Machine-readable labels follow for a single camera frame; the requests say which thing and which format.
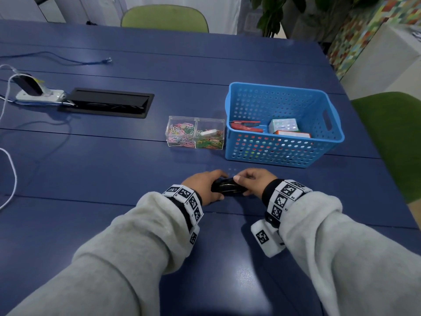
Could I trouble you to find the person's left hand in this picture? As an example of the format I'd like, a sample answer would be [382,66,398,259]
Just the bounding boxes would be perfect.
[181,170,228,206]

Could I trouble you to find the person's right hand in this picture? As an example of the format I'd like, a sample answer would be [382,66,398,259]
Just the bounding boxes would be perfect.
[233,168,279,200]

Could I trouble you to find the black stapler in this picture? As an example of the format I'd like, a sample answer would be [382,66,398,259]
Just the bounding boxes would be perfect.
[211,177,248,197]

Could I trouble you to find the person's left forearm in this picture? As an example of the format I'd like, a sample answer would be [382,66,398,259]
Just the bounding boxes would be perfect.
[7,192,198,316]

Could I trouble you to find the person's right forearm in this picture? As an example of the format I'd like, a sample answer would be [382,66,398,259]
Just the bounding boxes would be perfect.
[279,191,421,316]

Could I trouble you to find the clear box bright paper clips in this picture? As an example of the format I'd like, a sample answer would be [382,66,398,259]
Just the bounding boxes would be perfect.
[194,118,226,151]

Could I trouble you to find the left wrist marker band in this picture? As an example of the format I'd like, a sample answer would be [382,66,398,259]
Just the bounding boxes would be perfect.
[162,184,204,246]

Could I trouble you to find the wrist marker band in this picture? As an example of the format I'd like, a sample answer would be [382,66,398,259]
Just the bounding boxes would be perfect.
[162,184,204,246]
[251,179,313,258]

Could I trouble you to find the right wrist marker band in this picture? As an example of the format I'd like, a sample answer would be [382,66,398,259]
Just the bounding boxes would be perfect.
[251,179,313,258]

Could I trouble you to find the red stapler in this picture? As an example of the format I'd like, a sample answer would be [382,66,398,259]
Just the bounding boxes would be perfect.
[230,120,264,133]

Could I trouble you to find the clear box pastel paper clips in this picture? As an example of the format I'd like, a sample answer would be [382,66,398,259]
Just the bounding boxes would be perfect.
[165,116,197,149]

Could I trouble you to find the blue perforated plastic basket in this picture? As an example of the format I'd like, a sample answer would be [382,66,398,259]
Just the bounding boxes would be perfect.
[225,82,345,168]

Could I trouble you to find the white patterned box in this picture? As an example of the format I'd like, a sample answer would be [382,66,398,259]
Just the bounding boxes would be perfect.
[268,118,299,134]

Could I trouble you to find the orange and white box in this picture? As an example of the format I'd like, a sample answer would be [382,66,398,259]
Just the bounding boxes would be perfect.
[274,130,312,139]

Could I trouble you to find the dark green chair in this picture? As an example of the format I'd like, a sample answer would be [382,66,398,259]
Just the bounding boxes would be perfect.
[351,92,421,205]

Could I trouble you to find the light green chair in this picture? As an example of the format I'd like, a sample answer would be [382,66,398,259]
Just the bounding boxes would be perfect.
[121,5,210,33]

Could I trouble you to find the green potted plant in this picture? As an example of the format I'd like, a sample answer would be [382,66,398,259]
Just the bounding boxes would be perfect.
[250,0,362,38]

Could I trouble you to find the white cabinet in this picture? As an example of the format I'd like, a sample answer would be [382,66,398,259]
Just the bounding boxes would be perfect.
[340,23,421,101]

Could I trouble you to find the colourful mosaic panel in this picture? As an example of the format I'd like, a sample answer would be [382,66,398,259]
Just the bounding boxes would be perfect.
[328,0,421,80]

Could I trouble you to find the white power strip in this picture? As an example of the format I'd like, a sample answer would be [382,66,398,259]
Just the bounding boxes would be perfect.
[16,89,66,103]

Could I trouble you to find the black table cable hatch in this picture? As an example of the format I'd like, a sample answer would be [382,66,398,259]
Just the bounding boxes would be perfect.
[59,88,155,119]

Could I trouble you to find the blue network cable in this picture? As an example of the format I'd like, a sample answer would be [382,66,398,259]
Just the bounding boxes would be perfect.
[0,51,113,66]

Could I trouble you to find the white cable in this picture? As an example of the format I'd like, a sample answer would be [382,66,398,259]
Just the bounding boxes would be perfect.
[0,64,46,211]

